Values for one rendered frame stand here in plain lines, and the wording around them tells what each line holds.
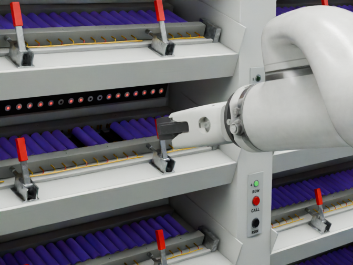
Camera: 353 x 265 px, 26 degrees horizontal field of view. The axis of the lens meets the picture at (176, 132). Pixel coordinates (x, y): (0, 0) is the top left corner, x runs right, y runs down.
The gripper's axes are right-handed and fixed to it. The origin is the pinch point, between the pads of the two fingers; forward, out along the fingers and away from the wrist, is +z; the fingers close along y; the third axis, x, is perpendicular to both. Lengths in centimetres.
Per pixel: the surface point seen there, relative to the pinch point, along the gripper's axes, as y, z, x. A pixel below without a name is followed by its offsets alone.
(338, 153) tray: 61, 21, -11
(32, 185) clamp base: -11.7, 19.9, -5.9
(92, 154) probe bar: 2.5, 24.5, -3.0
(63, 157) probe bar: -3.0, 24.3, -2.7
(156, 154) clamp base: 13.4, 21.2, -4.7
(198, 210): 29.9, 31.6, -17.7
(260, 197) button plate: 36.2, 20.5, -16.3
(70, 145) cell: 0.5, 27.5, -1.1
